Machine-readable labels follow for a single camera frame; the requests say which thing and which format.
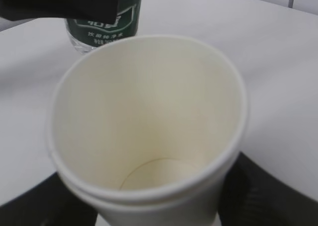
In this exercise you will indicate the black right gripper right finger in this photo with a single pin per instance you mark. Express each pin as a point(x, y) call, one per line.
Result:
point(252, 197)

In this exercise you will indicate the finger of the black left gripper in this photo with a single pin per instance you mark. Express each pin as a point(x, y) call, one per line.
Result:
point(95, 10)

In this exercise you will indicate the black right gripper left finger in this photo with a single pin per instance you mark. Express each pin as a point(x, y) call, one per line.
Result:
point(50, 203)

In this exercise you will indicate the clear green-label water bottle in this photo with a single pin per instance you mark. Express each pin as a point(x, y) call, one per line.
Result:
point(87, 35)

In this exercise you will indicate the white paper cup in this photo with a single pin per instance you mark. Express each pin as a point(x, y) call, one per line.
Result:
point(145, 130)

